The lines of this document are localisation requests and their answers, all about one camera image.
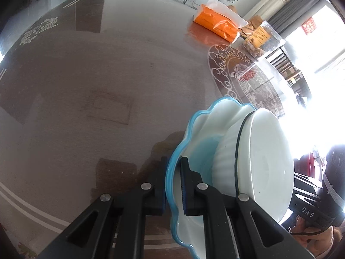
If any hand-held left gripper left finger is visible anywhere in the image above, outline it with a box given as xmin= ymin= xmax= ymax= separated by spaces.
xmin=38 ymin=156 xmax=170 ymax=259

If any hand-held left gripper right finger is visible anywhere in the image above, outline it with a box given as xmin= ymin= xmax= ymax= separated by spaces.
xmin=180 ymin=156 xmax=308 ymax=259

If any red flower-shaped plate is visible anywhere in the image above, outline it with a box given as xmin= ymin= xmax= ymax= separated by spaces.
xmin=294 ymin=151 xmax=328 ymax=179

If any scalloped white and blue bowl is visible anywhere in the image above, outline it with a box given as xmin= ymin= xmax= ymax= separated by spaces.
xmin=165 ymin=96 xmax=273 ymax=259

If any white ribbed bowl black rim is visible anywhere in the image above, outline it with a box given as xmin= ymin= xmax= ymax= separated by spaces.
xmin=212 ymin=108 xmax=295 ymax=225

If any person's right hand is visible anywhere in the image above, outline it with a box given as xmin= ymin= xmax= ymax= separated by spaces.
xmin=290 ymin=216 xmax=335 ymax=249

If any dark wooden bench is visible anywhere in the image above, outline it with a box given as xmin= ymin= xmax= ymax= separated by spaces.
xmin=265 ymin=47 xmax=313 ymax=98

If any clear plastic snack jar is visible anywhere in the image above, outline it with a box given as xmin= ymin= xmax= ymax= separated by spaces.
xmin=241 ymin=20 xmax=286 ymax=59

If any orange tissue pack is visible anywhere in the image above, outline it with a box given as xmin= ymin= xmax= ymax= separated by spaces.
xmin=193 ymin=0 xmax=249 ymax=44

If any orange rocking chair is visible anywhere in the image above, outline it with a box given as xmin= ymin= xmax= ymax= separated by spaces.
xmin=226 ymin=5 xmax=263 ymax=37

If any grey curtain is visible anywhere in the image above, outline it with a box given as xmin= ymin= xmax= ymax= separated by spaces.
xmin=270 ymin=0 xmax=328 ymax=37

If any covered standing air conditioner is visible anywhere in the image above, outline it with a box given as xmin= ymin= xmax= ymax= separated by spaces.
xmin=243 ymin=0 xmax=293 ymax=19

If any red wall hanging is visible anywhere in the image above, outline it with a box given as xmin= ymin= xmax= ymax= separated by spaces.
xmin=302 ymin=17 xmax=317 ymax=35

